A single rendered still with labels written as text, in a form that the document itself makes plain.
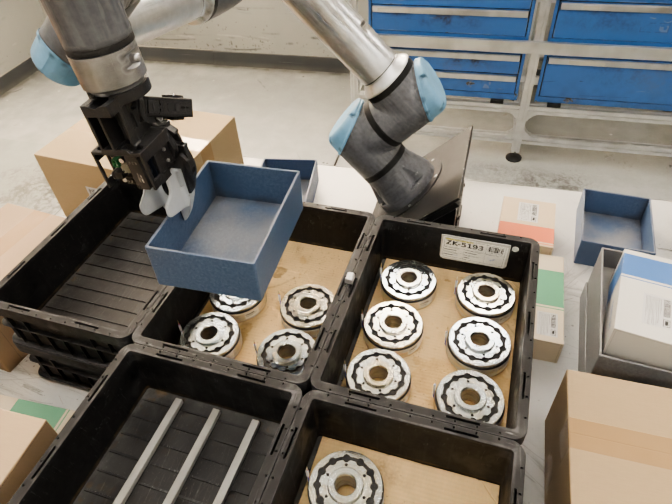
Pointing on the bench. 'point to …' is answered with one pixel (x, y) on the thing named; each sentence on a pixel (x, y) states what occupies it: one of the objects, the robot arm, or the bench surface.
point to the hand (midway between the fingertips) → (182, 208)
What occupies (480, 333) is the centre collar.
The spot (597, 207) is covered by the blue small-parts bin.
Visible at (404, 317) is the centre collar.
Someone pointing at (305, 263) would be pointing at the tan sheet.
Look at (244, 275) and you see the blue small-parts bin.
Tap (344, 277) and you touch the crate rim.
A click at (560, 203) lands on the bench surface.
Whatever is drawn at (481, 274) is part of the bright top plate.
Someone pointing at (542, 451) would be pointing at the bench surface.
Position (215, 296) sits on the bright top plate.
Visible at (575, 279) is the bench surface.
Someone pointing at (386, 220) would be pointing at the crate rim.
